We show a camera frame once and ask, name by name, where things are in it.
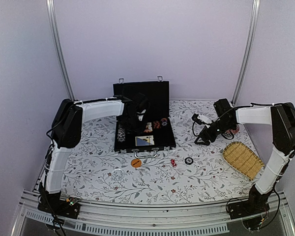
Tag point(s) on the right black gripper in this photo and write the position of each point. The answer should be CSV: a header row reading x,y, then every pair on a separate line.
x,y
205,132

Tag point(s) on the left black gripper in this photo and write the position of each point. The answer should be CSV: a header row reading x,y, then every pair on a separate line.
x,y
138,131

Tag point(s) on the blue playing card box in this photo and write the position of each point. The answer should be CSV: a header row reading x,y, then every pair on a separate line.
x,y
141,141

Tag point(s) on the black poker case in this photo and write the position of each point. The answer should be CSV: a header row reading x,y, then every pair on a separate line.
x,y
154,97

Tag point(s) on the orange dealer button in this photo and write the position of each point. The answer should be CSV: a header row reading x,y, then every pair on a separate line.
x,y
136,163

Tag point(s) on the red dice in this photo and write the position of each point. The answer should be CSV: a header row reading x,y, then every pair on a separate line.
x,y
173,163

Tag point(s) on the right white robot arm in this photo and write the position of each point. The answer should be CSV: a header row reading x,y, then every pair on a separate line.
x,y
278,119

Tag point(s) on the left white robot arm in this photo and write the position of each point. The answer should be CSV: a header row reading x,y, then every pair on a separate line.
x,y
66,132

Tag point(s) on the card deck in case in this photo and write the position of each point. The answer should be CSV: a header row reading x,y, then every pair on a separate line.
x,y
148,128

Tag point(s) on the red patterned bowl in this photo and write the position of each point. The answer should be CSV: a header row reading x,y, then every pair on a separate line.
x,y
233,131

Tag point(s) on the woven bamboo tray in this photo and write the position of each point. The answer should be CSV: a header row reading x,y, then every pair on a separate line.
x,y
243,159

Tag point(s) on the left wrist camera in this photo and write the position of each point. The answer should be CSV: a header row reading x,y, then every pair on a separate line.
x,y
141,115

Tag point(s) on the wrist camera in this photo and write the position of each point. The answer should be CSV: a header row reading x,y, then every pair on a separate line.
x,y
141,115
201,119

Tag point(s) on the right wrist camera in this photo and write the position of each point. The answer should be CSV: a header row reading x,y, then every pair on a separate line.
x,y
201,119

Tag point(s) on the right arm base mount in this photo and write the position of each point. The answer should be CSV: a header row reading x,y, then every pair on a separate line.
x,y
237,208

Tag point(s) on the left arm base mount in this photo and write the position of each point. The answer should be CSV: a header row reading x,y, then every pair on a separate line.
x,y
53,204

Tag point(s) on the right aluminium frame post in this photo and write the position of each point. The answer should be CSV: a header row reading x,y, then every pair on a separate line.
x,y
247,51

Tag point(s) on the aluminium frame post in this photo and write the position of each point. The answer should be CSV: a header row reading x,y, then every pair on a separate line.
x,y
56,38
247,51

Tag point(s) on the left aluminium frame post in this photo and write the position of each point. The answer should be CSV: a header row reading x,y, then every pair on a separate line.
x,y
56,38

